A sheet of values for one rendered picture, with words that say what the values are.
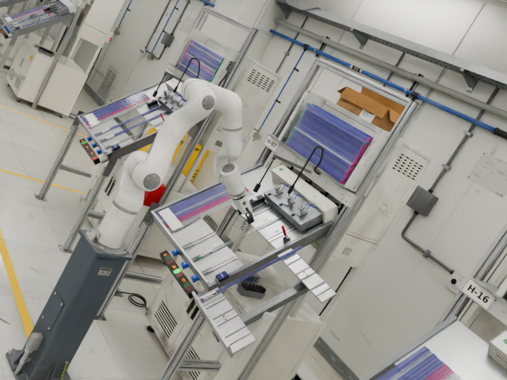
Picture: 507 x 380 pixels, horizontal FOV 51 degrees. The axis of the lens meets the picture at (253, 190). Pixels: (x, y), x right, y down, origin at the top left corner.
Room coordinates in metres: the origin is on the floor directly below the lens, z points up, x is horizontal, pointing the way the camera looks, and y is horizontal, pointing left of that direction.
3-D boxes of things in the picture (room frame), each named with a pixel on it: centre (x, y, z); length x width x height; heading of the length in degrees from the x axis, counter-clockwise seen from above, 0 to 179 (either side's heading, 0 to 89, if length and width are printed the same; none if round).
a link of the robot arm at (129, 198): (2.17, 0.45, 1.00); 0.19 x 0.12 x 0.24; 37
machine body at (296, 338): (2.93, -0.28, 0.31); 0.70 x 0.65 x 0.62; 43
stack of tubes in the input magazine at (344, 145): (2.81, -0.23, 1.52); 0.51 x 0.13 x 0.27; 43
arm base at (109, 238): (2.14, 0.43, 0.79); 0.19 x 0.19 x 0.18
